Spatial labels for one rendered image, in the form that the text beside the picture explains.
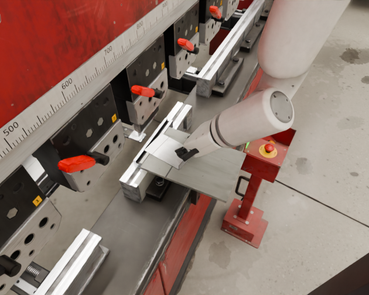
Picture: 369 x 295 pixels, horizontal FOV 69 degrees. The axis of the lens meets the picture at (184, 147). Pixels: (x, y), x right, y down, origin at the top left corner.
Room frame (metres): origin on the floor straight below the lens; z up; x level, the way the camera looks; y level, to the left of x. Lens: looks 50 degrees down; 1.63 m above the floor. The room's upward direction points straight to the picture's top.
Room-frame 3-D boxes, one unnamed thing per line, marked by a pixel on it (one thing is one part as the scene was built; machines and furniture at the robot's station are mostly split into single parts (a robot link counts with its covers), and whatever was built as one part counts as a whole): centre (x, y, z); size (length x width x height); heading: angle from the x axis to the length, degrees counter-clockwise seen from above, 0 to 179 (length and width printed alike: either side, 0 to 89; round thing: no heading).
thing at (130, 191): (0.60, 0.08, 0.92); 0.39 x 0.06 x 0.10; 155
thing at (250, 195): (0.75, -0.36, 0.39); 0.05 x 0.05 x 0.54; 60
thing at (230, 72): (1.07, -0.21, 0.89); 0.30 x 0.05 x 0.03; 155
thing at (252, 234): (0.74, -0.38, 0.06); 0.25 x 0.20 x 0.12; 60
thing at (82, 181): (0.35, 0.20, 1.26); 0.15 x 0.09 x 0.17; 155
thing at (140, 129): (0.55, 0.10, 1.13); 0.10 x 0.02 x 0.10; 155
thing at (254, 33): (1.44, -0.38, 0.89); 0.30 x 0.05 x 0.03; 155
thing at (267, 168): (0.75, -0.36, 0.75); 0.20 x 0.16 x 0.18; 150
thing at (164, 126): (0.57, 0.09, 0.99); 0.20 x 0.03 x 0.03; 155
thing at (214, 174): (0.49, -0.03, 1.00); 0.26 x 0.18 x 0.01; 65
